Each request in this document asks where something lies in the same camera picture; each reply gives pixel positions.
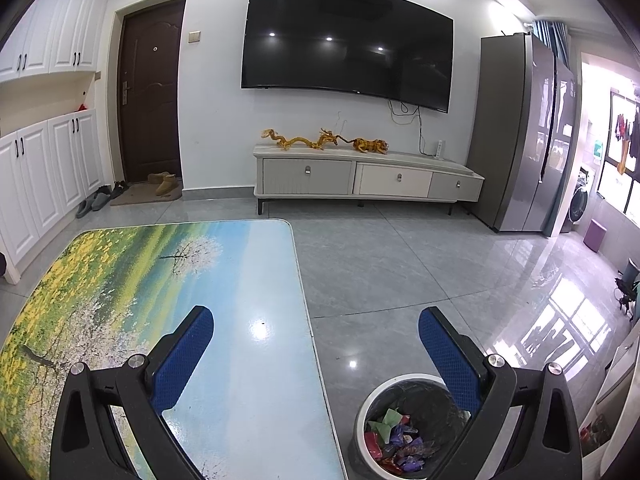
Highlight brown doormat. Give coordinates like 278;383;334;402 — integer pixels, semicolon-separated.
110;182;183;207

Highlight black chair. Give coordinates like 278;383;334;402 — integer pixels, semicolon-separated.
615;258;640;318

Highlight white round bin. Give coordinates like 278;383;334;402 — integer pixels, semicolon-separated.
352;372;481;478

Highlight purple stool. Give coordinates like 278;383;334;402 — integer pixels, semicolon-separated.
585;219;607;253

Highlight black bin liner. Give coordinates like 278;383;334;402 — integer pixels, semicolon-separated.
362;380;473;461

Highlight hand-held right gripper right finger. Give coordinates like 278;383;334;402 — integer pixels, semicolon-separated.
419;306;583;480

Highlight white washing machine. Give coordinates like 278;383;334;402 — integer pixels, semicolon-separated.
567;167;596;223

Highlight blue curtain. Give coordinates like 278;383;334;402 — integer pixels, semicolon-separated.
532;20;571;68

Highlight long golden dragon ornament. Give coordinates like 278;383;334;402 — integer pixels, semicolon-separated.
260;120;352;153

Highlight short golden ornament figure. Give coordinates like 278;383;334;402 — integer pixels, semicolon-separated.
351;137;390;155

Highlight white television cabinet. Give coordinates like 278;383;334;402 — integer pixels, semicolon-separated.
252;141;485;216

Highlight dark brown door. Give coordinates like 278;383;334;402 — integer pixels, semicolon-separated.
116;0;188;186

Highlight pile of colourful wrappers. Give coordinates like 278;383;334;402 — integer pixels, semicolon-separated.
364;407;441;473

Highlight black wall television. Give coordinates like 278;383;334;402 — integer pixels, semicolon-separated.
241;0;455;113

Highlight hanging clothes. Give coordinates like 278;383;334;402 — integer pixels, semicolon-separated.
612;110;640;176

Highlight white shoe cabinet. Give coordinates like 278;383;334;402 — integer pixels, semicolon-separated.
0;0;112;283

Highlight black television cable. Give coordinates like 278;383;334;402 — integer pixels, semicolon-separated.
389;100;437;156

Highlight landscape printed table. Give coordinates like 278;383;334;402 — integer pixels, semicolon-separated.
0;218;348;480

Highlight grey refrigerator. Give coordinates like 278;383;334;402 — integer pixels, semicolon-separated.
467;32;578;238

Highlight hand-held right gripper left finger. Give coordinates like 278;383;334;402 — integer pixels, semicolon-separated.
49;305;215;480

